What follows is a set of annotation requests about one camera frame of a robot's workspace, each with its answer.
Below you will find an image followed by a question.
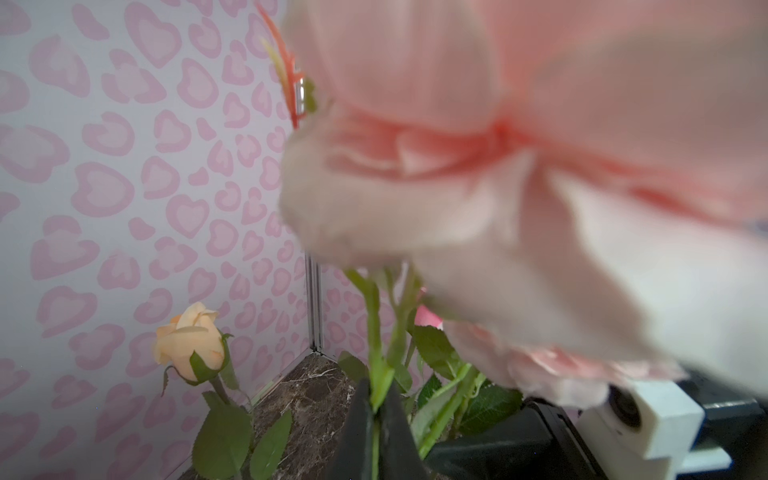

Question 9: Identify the peach rose stem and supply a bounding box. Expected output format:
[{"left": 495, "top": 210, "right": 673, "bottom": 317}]
[{"left": 153, "top": 302, "right": 294, "bottom": 479}]

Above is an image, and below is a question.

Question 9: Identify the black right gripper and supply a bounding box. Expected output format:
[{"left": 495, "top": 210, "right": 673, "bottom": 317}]
[{"left": 425, "top": 401, "right": 606, "bottom": 480}]

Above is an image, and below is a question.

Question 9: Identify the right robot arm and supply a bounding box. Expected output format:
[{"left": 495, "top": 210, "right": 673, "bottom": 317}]
[{"left": 426, "top": 373, "right": 767, "bottom": 479}]

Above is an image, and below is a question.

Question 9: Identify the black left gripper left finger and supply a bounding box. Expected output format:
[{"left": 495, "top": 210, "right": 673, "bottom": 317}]
[{"left": 326, "top": 379, "right": 374, "bottom": 480}]

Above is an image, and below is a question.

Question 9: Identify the large pink peony stem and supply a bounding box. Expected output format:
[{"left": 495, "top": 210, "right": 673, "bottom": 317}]
[{"left": 279, "top": 1, "right": 767, "bottom": 409}]

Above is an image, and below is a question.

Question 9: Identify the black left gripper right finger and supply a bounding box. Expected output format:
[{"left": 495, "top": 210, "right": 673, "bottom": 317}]
[{"left": 377, "top": 384, "right": 428, "bottom": 480}]

